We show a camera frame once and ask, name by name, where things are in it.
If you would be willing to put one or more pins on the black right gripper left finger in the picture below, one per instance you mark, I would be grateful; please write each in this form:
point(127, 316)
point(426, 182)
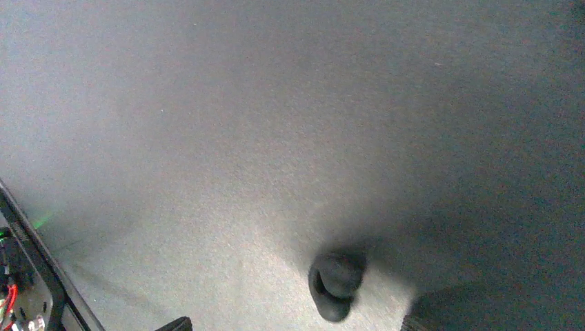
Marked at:
point(179, 324)

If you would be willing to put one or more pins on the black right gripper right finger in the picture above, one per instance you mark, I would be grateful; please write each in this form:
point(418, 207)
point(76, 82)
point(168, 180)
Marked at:
point(413, 323)

